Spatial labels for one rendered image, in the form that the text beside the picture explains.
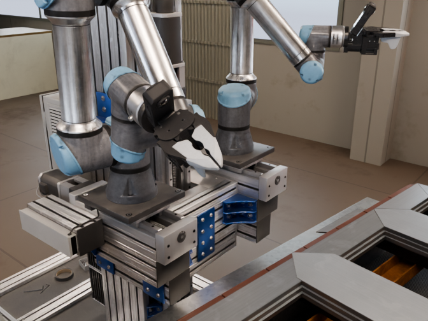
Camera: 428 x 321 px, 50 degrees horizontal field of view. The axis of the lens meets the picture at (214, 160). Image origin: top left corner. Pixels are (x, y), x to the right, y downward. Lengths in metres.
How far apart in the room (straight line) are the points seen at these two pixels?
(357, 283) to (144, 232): 0.60
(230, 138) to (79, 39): 0.71
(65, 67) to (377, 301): 0.97
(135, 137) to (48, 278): 1.68
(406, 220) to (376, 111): 2.78
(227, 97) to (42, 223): 0.72
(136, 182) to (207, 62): 4.41
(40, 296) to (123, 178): 1.25
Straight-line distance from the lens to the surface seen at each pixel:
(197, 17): 5.69
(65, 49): 1.16
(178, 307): 1.51
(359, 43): 1.73
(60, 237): 1.42
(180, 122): 0.80
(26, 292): 2.51
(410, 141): 4.69
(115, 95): 0.93
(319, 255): 1.45
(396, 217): 1.74
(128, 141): 0.97
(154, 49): 1.09
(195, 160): 0.73
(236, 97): 1.61
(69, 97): 1.19
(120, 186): 1.32
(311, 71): 1.57
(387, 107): 4.40
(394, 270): 1.78
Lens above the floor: 1.63
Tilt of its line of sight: 22 degrees down
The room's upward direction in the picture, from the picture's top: straight up
